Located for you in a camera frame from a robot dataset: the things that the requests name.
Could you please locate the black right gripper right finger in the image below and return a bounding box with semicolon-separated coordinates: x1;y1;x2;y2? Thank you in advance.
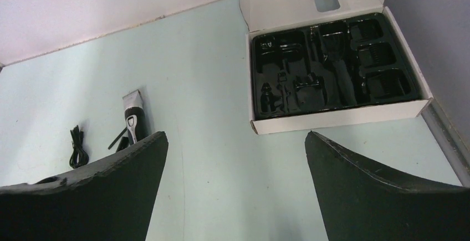
305;131;469;240

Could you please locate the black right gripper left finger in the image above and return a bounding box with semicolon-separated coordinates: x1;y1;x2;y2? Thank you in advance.
1;132;168;240

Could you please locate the black power cable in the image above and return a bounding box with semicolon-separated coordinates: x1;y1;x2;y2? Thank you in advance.
69;125;90;170

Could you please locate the black silver hair clipper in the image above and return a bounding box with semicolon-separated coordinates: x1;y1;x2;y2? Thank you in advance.
122;90;149;145

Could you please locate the white cardboard kit box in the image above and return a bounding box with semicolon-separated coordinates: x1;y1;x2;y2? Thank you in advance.
239;0;433;135

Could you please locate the black cylindrical trimmer body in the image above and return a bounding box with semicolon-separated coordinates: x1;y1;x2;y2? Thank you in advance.
116;136;129;152

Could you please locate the thin black cleaning brush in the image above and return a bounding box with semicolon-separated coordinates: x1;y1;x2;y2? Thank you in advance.
108;128;127;150

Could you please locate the black plastic tray insert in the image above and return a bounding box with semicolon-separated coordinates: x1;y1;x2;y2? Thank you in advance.
250;13;421;120

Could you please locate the black comb guard in tray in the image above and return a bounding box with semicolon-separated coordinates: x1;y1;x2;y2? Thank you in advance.
350;19;383;42

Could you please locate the aluminium frame post right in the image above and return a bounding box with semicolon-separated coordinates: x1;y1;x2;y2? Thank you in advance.
422;100;469;187

